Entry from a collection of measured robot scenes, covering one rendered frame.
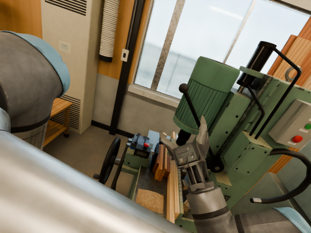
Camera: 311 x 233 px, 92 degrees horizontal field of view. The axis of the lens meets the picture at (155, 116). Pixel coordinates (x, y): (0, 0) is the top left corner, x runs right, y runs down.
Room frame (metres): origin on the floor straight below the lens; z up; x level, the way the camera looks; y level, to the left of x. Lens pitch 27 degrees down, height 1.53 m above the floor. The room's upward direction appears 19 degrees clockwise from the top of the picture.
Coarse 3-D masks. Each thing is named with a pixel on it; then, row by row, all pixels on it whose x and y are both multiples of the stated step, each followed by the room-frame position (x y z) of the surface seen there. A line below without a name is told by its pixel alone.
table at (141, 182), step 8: (152, 136) 0.89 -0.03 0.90; (168, 136) 0.96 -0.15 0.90; (128, 168) 0.58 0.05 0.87; (136, 168) 0.60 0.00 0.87; (144, 168) 0.59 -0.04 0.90; (152, 168) 0.61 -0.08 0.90; (144, 176) 0.54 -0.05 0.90; (152, 176) 0.56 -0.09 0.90; (136, 184) 0.48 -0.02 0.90; (144, 184) 0.49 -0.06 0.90; (152, 184) 0.51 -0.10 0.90; (160, 184) 0.52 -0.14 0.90; (136, 192) 0.44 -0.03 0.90; (160, 192) 0.48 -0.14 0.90
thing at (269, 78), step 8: (256, 80) 0.67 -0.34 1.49; (264, 80) 0.62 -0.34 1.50; (256, 88) 0.64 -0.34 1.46; (264, 88) 0.61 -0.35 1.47; (248, 96) 0.66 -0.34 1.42; (256, 96) 0.61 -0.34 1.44; (248, 112) 0.61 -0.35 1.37; (240, 120) 0.61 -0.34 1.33; (232, 136) 0.61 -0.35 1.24; (224, 144) 0.61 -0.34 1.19
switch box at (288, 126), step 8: (296, 104) 0.56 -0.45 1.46; (304, 104) 0.54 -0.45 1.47; (288, 112) 0.56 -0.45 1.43; (296, 112) 0.54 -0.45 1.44; (304, 112) 0.52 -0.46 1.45; (280, 120) 0.57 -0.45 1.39; (288, 120) 0.54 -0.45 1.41; (296, 120) 0.52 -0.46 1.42; (304, 120) 0.52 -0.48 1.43; (272, 128) 0.58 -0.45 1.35; (280, 128) 0.55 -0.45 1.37; (288, 128) 0.52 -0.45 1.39; (296, 128) 0.52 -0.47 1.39; (304, 128) 0.52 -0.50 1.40; (272, 136) 0.55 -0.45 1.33; (280, 136) 0.52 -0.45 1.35; (288, 136) 0.52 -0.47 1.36; (304, 136) 0.52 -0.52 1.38; (288, 144) 0.52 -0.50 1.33; (296, 144) 0.52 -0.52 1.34; (304, 144) 0.53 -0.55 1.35
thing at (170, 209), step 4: (172, 168) 0.62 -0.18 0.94; (172, 172) 0.59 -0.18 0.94; (168, 176) 0.57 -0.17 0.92; (172, 176) 0.56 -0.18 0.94; (168, 180) 0.55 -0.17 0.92; (172, 180) 0.54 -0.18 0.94; (168, 184) 0.52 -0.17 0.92; (172, 184) 0.51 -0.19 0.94; (168, 188) 0.50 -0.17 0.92; (172, 188) 0.49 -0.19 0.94; (168, 192) 0.48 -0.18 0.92; (172, 192) 0.47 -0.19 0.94; (168, 196) 0.46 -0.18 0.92; (172, 196) 0.45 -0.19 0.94; (168, 200) 0.44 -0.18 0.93; (172, 200) 0.43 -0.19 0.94; (168, 204) 0.42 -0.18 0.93; (172, 204) 0.42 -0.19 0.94; (168, 208) 0.40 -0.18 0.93; (172, 208) 0.40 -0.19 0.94; (168, 212) 0.39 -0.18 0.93; (172, 212) 0.38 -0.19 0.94; (168, 216) 0.37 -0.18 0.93; (172, 216) 0.37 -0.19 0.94; (168, 220) 0.36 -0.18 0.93; (172, 220) 0.35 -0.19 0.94
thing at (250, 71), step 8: (256, 48) 0.70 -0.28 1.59; (264, 48) 0.66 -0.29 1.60; (256, 56) 0.67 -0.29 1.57; (264, 56) 0.66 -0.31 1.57; (248, 64) 0.68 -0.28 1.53; (256, 64) 0.66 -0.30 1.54; (264, 64) 0.66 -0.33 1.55; (248, 72) 0.64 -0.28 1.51; (256, 72) 0.64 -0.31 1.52; (240, 80) 0.67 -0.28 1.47; (248, 80) 0.66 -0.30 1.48
